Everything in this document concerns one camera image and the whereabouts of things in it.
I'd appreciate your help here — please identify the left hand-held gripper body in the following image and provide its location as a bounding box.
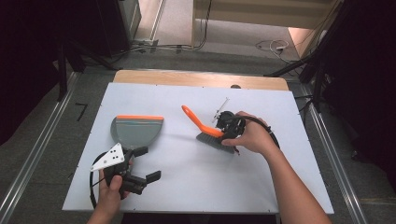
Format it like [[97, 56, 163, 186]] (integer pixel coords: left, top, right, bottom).
[[90, 142, 149, 200]]

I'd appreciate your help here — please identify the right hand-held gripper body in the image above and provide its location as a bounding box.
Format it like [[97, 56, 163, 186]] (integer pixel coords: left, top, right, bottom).
[[212, 96, 248, 140]]

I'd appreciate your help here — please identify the grey dustpan with orange edge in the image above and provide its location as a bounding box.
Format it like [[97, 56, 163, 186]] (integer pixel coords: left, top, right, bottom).
[[110, 115, 165, 151]]

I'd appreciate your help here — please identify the orange-handled grey brush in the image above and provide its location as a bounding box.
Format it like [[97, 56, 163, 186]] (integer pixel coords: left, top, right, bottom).
[[181, 105, 236, 155]]

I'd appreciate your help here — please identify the person's right hand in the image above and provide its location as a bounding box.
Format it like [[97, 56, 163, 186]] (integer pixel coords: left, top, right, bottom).
[[221, 110, 278, 156]]

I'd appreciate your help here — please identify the person's left hand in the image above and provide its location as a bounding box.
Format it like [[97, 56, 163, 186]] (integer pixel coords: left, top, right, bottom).
[[96, 174, 134, 214]]

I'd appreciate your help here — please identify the white table cover sheet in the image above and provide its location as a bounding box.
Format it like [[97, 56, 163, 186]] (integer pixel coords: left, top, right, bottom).
[[62, 82, 334, 215]]

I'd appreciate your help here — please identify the person's dark clothing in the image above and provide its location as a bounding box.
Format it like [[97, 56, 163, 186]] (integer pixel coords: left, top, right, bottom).
[[120, 213, 278, 224]]

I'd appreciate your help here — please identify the black metal stand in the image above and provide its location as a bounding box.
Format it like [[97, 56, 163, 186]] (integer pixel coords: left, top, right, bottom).
[[56, 41, 119, 103], [263, 0, 354, 114]]

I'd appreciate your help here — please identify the black curtain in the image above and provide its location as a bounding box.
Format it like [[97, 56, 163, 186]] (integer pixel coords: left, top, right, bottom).
[[321, 0, 396, 189], [0, 0, 98, 147]]

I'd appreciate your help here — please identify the dark cabinet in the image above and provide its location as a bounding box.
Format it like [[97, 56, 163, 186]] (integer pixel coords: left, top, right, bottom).
[[95, 0, 143, 59]]

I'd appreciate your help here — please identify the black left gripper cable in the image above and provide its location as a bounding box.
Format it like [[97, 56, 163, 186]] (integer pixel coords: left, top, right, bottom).
[[89, 151, 109, 210]]

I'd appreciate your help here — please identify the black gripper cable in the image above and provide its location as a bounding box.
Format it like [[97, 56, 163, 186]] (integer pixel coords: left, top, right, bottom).
[[237, 115, 281, 150], [89, 151, 109, 210]]

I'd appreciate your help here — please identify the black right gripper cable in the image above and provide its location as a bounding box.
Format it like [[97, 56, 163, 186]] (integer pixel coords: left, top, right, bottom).
[[237, 115, 281, 150]]

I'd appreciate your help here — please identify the metal floor rail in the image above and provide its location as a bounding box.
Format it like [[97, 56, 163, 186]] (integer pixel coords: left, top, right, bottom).
[[299, 83, 369, 224], [0, 72, 79, 224]]

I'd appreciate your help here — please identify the white floor cable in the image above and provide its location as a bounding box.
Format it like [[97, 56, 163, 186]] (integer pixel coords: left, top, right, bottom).
[[255, 39, 291, 63]]

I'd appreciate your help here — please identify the pale wooden furniture frame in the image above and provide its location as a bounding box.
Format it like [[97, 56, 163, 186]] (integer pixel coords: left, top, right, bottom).
[[191, 0, 344, 49]]

